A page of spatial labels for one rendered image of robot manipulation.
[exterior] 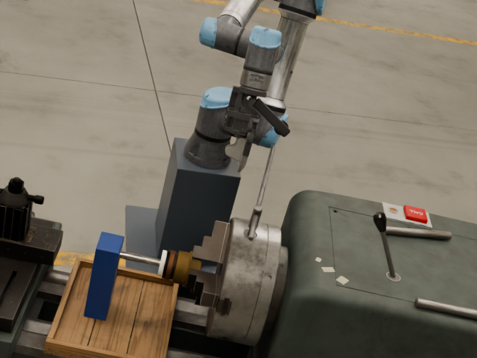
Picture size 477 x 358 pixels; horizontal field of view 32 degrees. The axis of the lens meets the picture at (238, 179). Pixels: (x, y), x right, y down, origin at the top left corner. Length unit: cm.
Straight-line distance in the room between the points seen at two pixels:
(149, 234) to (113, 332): 68
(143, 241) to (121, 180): 174
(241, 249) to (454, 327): 53
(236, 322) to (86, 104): 333
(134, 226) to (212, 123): 53
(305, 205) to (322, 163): 298
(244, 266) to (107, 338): 43
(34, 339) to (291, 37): 111
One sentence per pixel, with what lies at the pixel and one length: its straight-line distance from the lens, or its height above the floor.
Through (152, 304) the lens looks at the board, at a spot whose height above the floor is 88.
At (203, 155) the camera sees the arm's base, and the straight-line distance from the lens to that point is 254.
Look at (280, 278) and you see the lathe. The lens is 207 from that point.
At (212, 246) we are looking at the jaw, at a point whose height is 114.
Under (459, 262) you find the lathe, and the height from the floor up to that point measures 126.
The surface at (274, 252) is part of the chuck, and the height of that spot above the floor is 123.
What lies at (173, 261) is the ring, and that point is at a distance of 212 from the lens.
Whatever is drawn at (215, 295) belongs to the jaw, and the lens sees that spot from 203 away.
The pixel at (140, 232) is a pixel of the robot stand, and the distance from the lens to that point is 282.
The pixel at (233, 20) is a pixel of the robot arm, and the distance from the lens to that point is 221.
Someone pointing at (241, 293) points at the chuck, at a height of 115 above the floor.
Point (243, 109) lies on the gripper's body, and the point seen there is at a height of 149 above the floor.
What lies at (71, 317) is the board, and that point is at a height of 88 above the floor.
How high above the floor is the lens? 236
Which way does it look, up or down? 30 degrees down
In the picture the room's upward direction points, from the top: 15 degrees clockwise
